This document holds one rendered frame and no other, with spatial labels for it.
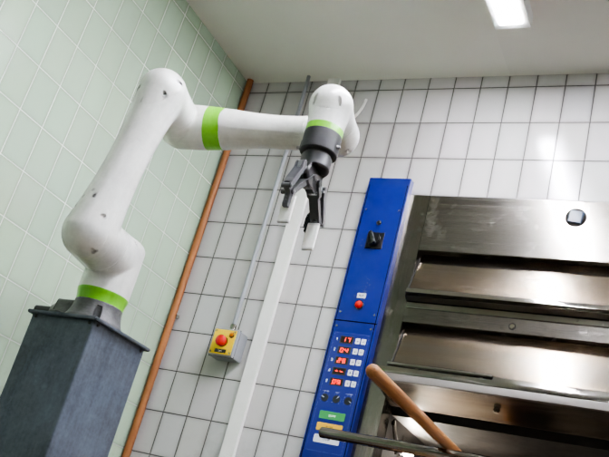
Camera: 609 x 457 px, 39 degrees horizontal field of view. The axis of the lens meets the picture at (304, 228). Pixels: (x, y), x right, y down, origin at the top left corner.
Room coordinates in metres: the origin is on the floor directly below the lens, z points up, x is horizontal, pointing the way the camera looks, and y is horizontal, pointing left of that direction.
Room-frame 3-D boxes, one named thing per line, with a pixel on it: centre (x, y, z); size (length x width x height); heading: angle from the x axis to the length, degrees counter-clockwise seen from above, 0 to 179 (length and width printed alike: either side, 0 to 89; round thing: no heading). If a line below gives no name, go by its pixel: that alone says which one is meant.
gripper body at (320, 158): (1.83, 0.02, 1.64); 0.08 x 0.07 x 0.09; 149
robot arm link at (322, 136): (1.83, 0.02, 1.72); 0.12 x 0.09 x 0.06; 59
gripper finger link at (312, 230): (1.88, -0.02, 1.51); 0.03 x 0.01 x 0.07; 59
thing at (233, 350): (2.95, 0.15, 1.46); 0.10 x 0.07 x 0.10; 60
